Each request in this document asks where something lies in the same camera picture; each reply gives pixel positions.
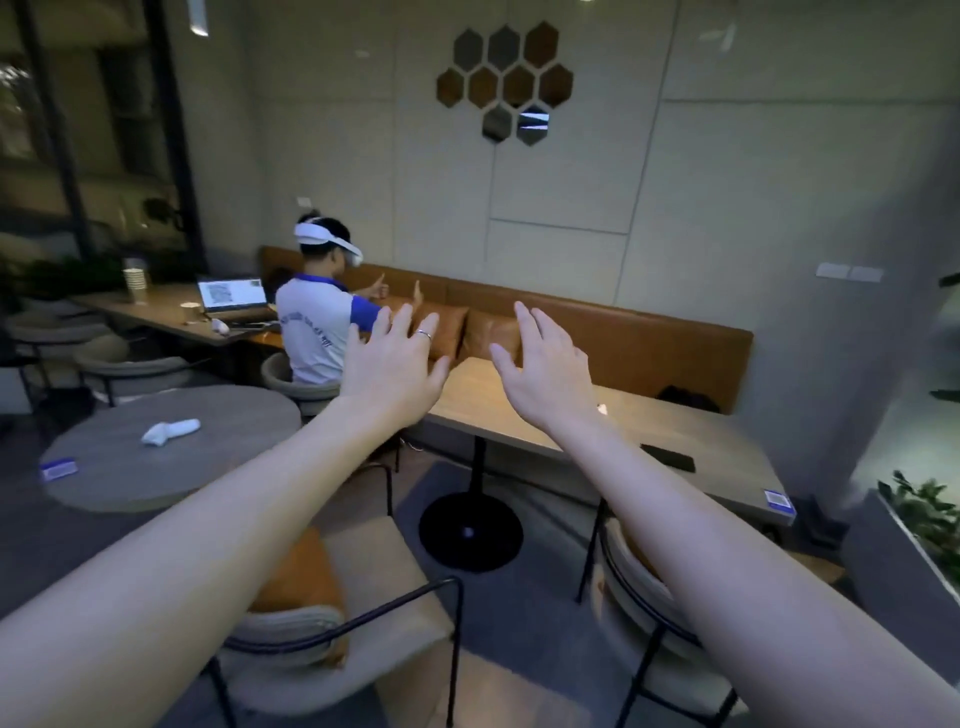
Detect person's left forearm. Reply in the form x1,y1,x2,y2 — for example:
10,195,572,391
0,397,410,728

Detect orange seat cushion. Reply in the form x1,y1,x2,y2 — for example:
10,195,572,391
246,525,351,670

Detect open laptop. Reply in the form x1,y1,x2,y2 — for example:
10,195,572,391
195,276,277,325

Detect white VR headset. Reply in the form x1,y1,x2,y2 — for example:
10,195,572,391
293,217,366,268

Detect orange leather cushion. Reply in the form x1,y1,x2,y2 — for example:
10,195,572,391
457,308,524,367
390,298,471,363

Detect round grey table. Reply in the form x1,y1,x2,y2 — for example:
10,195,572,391
39,384,303,516

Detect person's left hand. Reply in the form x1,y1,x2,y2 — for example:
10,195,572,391
337,303,453,433

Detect black round table base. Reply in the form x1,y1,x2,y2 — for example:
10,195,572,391
417,433,525,576

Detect long wooden table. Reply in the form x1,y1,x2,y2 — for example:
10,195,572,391
69,282,288,350

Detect grey planter box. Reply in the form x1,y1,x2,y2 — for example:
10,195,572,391
839,487,960,670

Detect person's right hand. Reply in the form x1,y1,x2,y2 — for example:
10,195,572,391
489,301,603,442

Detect green leafy plant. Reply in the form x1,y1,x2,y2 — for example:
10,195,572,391
876,470,960,590

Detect hexagon mirror wall tiles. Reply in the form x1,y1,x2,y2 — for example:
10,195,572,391
435,20,576,148

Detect brown leather bench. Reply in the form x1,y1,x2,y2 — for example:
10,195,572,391
258,245,756,416

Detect person's right forearm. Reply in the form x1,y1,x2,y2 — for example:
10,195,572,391
536,408,960,728

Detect grey upholstered chair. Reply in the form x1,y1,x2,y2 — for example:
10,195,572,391
71,333,198,408
3,298,115,410
259,351,344,420

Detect beige chair black frame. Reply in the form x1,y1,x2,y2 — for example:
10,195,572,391
576,498,751,728
201,513,467,728

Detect rectangular wooden table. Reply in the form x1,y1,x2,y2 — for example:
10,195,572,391
418,355,798,528

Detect black phone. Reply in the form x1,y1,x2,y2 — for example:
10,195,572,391
639,443,697,474

